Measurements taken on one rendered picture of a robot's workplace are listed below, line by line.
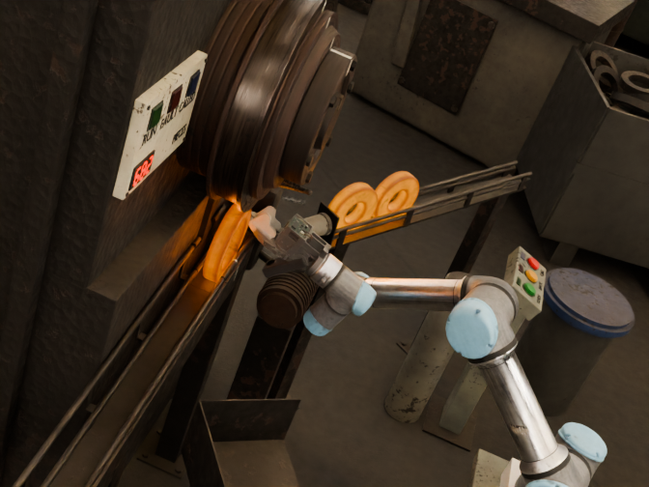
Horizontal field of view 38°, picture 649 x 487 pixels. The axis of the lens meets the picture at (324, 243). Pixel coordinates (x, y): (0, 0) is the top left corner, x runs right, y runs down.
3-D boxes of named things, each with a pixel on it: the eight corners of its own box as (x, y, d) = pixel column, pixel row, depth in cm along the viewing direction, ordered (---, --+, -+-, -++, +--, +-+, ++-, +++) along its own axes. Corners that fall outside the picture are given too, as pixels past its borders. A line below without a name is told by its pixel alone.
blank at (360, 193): (331, 187, 239) (340, 195, 237) (377, 176, 248) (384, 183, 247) (318, 236, 248) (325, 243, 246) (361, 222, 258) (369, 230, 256)
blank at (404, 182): (377, 176, 248) (384, 184, 247) (418, 165, 258) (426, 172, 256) (361, 222, 258) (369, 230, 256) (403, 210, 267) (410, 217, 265)
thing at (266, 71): (188, 239, 183) (256, 14, 158) (265, 147, 222) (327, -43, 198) (219, 252, 182) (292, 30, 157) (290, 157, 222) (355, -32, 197)
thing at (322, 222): (288, 233, 242) (293, 214, 238) (315, 225, 247) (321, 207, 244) (302, 247, 238) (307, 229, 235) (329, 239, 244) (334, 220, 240)
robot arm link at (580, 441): (590, 473, 230) (617, 436, 223) (575, 505, 220) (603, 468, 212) (547, 444, 234) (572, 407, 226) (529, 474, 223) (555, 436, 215)
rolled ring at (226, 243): (259, 193, 212) (245, 186, 212) (230, 230, 196) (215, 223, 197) (238, 258, 222) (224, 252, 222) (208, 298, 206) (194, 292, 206)
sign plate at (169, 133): (111, 195, 154) (134, 99, 144) (174, 136, 176) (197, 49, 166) (125, 201, 154) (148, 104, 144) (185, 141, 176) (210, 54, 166)
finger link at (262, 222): (254, 197, 217) (286, 222, 218) (240, 214, 220) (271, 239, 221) (250, 203, 214) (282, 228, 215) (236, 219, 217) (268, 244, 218)
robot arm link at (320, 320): (338, 325, 237) (364, 300, 230) (316, 344, 228) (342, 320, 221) (318, 300, 238) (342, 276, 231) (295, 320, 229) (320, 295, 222)
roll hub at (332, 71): (267, 199, 185) (310, 71, 170) (305, 145, 209) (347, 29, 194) (293, 210, 185) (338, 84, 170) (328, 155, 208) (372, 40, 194)
